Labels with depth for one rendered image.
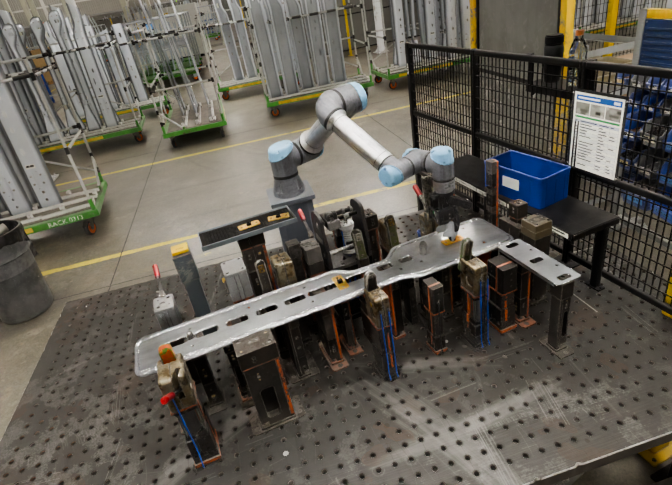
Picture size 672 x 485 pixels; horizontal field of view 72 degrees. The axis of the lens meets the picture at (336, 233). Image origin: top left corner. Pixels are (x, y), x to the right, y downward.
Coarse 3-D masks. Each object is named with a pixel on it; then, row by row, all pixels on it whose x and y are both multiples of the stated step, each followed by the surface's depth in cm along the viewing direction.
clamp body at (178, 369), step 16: (160, 368) 130; (176, 368) 129; (160, 384) 125; (176, 384) 128; (192, 384) 136; (176, 400) 129; (192, 400) 131; (176, 416) 132; (192, 416) 135; (208, 416) 148; (192, 432) 137; (208, 432) 139; (192, 448) 138; (208, 448) 141
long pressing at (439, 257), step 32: (480, 224) 183; (416, 256) 170; (448, 256) 167; (288, 288) 165; (352, 288) 159; (192, 320) 157; (224, 320) 155; (256, 320) 152; (288, 320) 150; (192, 352) 143
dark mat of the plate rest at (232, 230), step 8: (256, 216) 184; (264, 216) 183; (232, 224) 182; (240, 224) 180; (264, 224) 177; (272, 224) 176; (208, 232) 179; (216, 232) 178; (224, 232) 176; (232, 232) 175; (240, 232) 174; (208, 240) 173; (216, 240) 172
